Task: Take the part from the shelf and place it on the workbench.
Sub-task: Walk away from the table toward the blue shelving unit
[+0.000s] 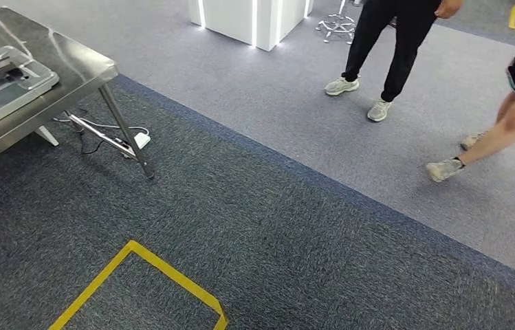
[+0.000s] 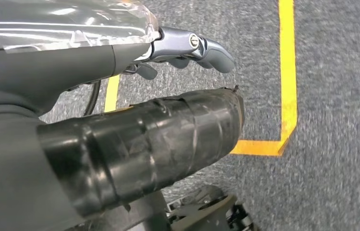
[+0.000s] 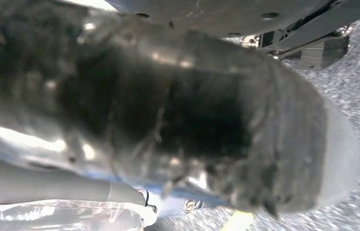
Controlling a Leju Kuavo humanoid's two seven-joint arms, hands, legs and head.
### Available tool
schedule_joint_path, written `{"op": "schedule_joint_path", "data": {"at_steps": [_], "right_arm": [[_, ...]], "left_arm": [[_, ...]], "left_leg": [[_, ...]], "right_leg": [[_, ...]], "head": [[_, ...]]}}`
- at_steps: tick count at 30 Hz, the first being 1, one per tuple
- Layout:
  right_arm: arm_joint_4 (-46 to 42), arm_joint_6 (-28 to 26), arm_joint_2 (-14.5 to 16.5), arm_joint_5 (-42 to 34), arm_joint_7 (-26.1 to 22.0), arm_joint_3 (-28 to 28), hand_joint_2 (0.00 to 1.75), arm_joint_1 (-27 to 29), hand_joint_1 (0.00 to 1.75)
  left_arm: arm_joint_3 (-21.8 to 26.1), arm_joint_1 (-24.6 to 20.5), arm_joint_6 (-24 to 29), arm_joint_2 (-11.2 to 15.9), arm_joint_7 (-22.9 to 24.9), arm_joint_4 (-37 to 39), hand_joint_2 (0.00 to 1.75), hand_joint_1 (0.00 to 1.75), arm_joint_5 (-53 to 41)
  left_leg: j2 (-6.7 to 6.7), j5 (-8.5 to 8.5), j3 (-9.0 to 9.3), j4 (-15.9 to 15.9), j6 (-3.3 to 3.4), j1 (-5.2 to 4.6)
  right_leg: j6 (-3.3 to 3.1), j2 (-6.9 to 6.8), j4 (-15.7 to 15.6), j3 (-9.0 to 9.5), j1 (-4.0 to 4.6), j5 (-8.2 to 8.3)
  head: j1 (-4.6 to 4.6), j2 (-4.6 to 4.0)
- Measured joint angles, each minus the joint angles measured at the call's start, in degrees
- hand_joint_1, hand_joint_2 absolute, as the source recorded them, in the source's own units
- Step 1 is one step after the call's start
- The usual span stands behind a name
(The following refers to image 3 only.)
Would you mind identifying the yellow floor tape square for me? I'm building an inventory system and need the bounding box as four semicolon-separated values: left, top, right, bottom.
221;210;254;231

